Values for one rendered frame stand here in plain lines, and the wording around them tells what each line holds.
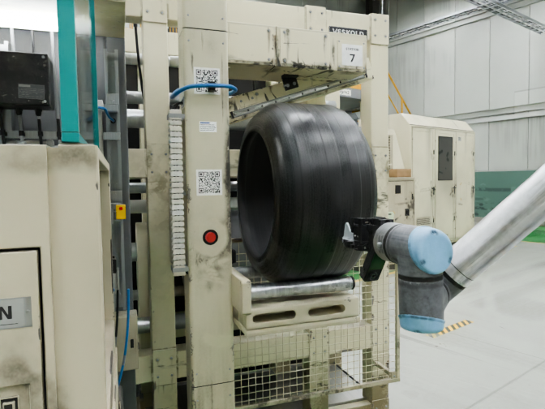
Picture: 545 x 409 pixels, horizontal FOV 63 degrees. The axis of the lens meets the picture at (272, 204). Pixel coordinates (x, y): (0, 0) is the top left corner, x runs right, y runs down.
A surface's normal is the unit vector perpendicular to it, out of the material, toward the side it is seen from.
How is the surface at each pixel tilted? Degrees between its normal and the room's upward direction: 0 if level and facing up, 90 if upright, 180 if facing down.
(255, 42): 90
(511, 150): 90
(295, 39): 90
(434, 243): 84
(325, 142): 59
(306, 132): 53
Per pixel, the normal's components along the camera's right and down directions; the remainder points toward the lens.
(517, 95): -0.79, 0.04
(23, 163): 0.33, 0.04
